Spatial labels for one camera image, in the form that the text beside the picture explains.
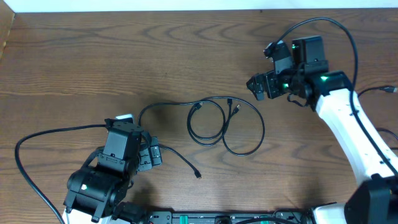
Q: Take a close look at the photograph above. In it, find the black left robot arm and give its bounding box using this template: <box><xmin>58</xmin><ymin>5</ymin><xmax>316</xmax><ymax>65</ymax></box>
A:
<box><xmin>62</xmin><ymin>118</ymin><xmax>162</xmax><ymax>223</ymax></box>

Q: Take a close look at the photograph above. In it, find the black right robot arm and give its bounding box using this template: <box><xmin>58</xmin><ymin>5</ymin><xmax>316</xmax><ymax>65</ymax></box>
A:
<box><xmin>246</xmin><ymin>36</ymin><xmax>397</xmax><ymax>223</ymax></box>

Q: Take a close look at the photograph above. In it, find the wooden panel at left edge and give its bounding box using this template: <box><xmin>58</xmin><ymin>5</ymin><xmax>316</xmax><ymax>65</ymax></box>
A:
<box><xmin>0</xmin><ymin>0</ymin><xmax>15</xmax><ymax>57</ymax></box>

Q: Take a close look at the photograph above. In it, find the black right camera cable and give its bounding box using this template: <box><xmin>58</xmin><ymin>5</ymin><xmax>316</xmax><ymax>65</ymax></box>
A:
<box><xmin>273</xmin><ymin>17</ymin><xmax>398</xmax><ymax>175</ymax></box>

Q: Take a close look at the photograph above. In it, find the black camera cable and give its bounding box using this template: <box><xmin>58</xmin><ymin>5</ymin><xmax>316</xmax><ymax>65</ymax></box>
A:
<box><xmin>273</xmin><ymin>17</ymin><xmax>398</xmax><ymax>175</ymax></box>
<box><xmin>14</xmin><ymin>123</ymin><xmax>108</xmax><ymax>224</ymax></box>

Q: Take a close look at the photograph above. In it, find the black left camera cable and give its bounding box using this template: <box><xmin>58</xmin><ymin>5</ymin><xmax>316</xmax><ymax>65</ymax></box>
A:
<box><xmin>14</xmin><ymin>123</ymin><xmax>108</xmax><ymax>224</ymax></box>

